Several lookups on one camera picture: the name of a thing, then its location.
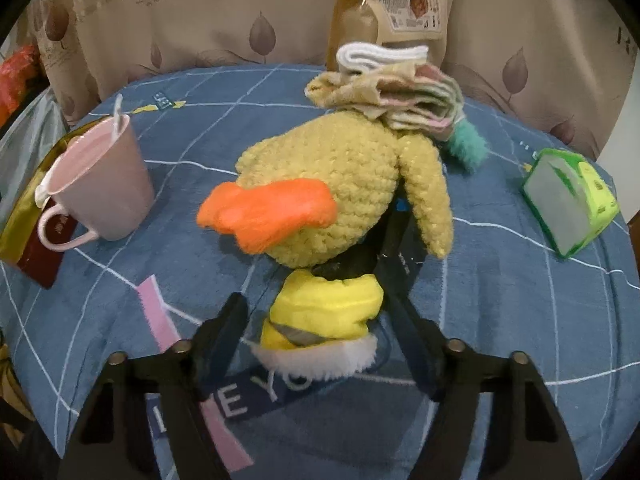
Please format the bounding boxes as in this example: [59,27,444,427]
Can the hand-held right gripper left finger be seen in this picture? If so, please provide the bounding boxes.
[57,292,249,480]

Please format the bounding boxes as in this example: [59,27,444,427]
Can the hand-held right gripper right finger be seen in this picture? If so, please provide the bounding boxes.
[385,290,583,480]

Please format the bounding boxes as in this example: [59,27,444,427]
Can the small yellow plush toy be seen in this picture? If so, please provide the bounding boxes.
[250,269,385,378]

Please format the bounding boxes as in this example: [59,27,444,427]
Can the yellow plush duck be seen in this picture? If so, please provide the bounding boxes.
[196,110,455,268]

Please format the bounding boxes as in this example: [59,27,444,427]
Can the pink mug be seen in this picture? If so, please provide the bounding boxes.
[37,114,156,252]

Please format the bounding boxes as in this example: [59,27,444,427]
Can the beige towel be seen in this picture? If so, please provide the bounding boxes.
[305,62,466,141]

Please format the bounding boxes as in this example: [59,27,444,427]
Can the white cloth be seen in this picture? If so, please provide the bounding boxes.
[336,42,431,73]

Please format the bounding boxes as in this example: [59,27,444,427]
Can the black packet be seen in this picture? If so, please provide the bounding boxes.
[310,200,431,286]

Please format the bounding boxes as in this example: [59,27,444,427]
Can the green tissue pack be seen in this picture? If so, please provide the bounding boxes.
[520,147,621,260]

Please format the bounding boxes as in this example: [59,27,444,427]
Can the teal fluffy toy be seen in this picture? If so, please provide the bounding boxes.
[442,117,490,173]

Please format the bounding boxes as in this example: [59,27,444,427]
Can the white ceramic spoon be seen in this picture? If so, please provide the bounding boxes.
[112,92,126,136]

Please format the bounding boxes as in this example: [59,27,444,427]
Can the beige leaf print curtain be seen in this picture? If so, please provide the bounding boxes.
[25,0,640,161]

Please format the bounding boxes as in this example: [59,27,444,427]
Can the orange packets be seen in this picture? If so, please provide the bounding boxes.
[0,45,42,126]

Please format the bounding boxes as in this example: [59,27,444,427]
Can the brown paper pouch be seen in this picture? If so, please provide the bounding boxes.
[326,0,448,73]

